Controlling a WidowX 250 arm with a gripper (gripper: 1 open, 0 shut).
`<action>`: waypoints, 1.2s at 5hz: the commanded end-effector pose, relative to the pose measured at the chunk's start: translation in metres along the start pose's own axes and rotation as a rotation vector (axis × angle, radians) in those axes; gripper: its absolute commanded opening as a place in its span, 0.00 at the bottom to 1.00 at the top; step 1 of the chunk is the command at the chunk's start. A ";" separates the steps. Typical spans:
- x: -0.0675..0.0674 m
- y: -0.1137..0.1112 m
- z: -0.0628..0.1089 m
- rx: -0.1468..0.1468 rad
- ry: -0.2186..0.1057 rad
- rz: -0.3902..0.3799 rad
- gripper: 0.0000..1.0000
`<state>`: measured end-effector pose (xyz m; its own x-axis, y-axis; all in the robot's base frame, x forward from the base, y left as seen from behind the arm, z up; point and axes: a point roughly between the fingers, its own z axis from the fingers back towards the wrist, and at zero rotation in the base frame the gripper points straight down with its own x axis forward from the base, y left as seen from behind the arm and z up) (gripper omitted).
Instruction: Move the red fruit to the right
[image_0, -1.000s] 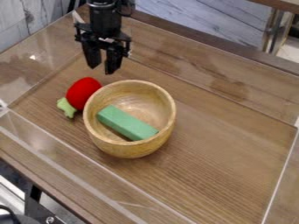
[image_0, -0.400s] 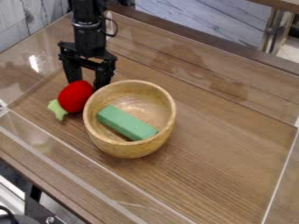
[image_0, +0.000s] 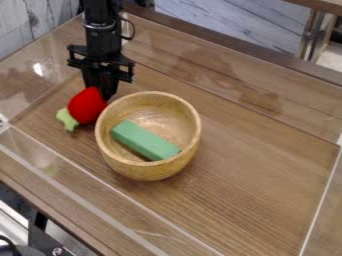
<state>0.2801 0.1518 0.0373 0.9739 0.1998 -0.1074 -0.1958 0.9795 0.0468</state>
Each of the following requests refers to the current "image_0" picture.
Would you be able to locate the metal table leg background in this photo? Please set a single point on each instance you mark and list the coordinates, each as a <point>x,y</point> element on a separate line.
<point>317,35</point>

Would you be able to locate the green rectangular block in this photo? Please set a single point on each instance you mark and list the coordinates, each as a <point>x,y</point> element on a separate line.
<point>143,142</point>

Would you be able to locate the red plush strawberry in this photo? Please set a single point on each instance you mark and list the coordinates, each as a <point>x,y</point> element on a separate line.
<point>83,109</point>

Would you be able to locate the black table frame leg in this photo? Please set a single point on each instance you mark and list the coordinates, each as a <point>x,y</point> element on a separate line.
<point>40,240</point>

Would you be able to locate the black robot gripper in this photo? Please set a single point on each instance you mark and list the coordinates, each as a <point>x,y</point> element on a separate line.
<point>104,66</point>

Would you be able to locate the wooden bowl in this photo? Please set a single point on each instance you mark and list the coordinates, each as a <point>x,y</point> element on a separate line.
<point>166,115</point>

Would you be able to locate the clear acrylic tray wall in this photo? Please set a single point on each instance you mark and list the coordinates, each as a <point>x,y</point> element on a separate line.
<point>113,225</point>

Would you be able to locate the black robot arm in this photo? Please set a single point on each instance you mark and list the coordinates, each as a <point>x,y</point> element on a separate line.
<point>104,12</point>

